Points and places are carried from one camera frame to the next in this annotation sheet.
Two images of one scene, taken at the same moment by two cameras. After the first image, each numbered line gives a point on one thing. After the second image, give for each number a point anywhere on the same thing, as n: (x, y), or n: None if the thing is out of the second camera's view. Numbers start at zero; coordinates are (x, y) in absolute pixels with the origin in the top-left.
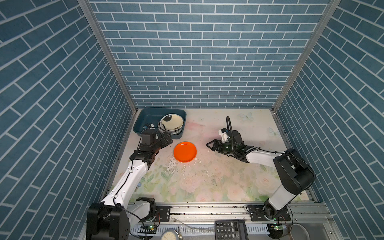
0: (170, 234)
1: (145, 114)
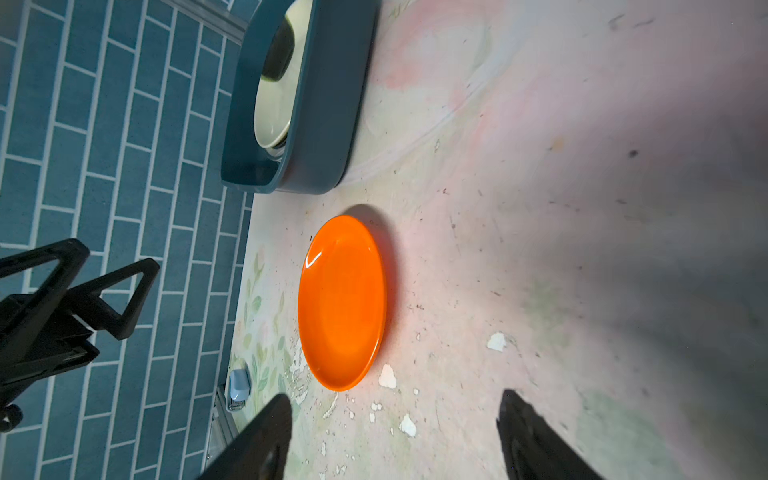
0: None
1: (332, 106)
